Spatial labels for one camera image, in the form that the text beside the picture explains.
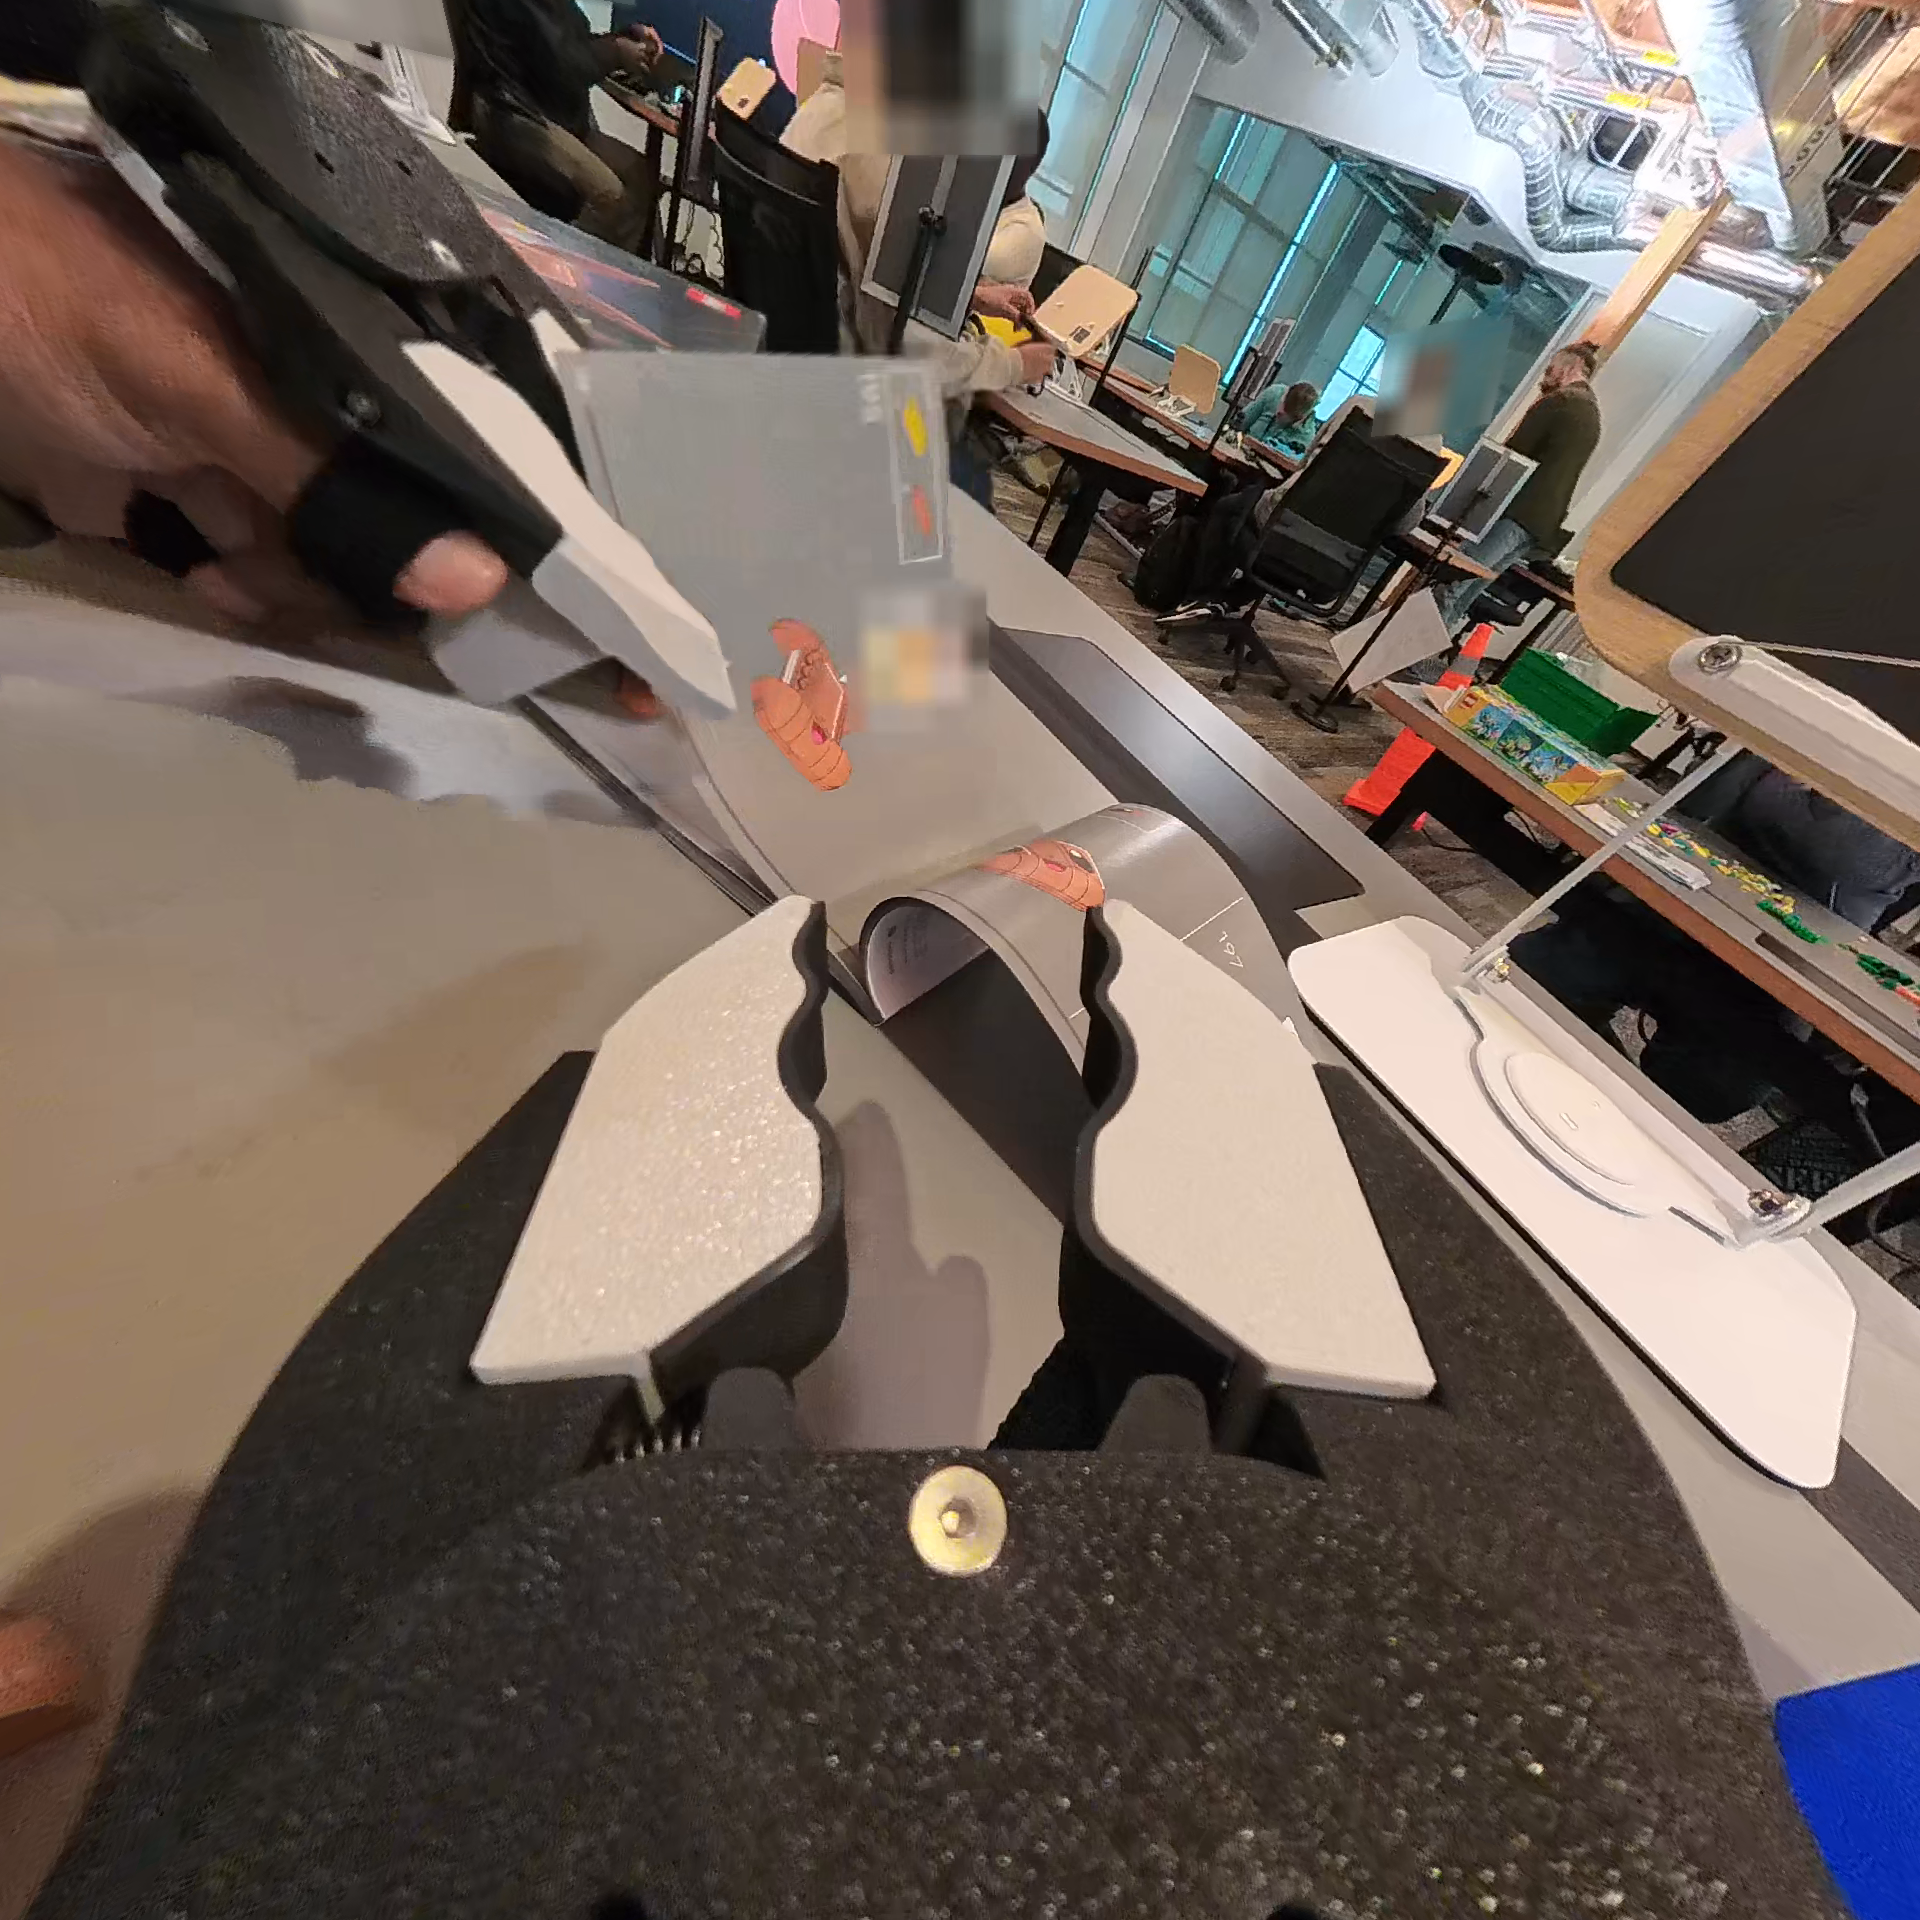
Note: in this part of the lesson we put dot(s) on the black board with wooden rim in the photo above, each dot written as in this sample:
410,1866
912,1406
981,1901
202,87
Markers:
1800,482

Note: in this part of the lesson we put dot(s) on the wall display screen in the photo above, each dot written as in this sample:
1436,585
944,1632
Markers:
805,36

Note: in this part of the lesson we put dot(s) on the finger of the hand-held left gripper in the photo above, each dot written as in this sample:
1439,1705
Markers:
573,499
541,646

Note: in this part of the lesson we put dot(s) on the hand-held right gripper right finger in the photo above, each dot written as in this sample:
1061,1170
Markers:
1246,1187

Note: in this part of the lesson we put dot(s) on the large blue plastic bin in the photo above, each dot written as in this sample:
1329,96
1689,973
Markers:
1863,1802

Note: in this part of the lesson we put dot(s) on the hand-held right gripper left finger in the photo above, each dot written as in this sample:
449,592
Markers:
678,1187

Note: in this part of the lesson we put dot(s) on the lego instruction booklet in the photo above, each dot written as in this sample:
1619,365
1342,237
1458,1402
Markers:
752,512

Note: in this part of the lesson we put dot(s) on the person's left hand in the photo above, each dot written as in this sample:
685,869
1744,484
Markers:
121,360

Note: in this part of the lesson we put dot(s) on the white flat stand base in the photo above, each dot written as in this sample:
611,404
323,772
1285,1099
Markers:
1592,1170

